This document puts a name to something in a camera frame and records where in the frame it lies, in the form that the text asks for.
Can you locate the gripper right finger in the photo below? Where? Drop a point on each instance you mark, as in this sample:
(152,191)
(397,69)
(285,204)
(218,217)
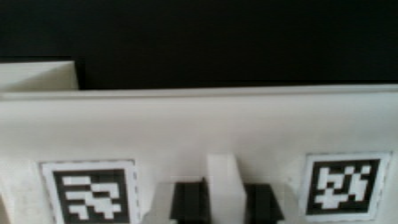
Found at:
(264,212)

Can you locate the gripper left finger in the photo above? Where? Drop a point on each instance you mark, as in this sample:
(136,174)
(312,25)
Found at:
(191,203)

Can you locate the white cabinet door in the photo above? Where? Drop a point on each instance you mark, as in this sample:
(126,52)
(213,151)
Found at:
(166,127)

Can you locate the white cabinet body box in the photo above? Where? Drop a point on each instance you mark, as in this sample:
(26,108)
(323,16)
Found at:
(39,76)

